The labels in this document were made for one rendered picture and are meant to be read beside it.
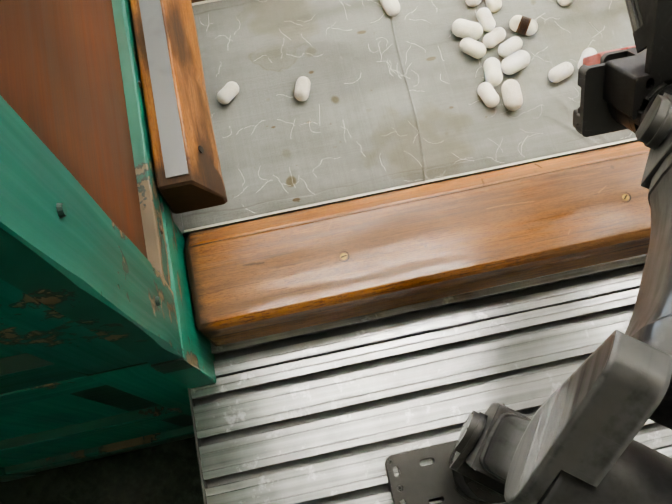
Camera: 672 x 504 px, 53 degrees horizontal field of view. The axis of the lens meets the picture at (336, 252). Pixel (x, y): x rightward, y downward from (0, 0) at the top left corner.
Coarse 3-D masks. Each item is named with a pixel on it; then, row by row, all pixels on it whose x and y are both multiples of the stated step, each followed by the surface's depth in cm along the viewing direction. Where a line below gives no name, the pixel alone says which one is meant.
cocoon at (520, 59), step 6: (516, 54) 80; (522, 54) 80; (528, 54) 80; (504, 60) 80; (510, 60) 80; (516, 60) 80; (522, 60) 80; (528, 60) 80; (504, 66) 80; (510, 66) 80; (516, 66) 80; (522, 66) 80; (504, 72) 81; (510, 72) 80
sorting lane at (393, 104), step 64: (256, 0) 85; (320, 0) 85; (448, 0) 85; (512, 0) 85; (576, 0) 85; (256, 64) 82; (320, 64) 82; (384, 64) 82; (448, 64) 82; (576, 64) 82; (256, 128) 79; (320, 128) 79; (384, 128) 79; (448, 128) 79; (512, 128) 79; (256, 192) 77; (320, 192) 77; (384, 192) 77
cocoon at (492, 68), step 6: (486, 60) 80; (492, 60) 80; (498, 60) 80; (486, 66) 80; (492, 66) 80; (498, 66) 80; (486, 72) 80; (492, 72) 79; (498, 72) 79; (486, 78) 80; (492, 78) 79; (498, 78) 79; (492, 84) 80; (498, 84) 80
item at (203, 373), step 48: (192, 336) 68; (48, 384) 61; (96, 384) 66; (144, 384) 70; (192, 384) 75; (0, 432) 88; (48, 432) 95; (96, 432) 98; (144, 432) 122; (192, 432) 128; (0, 480) 133
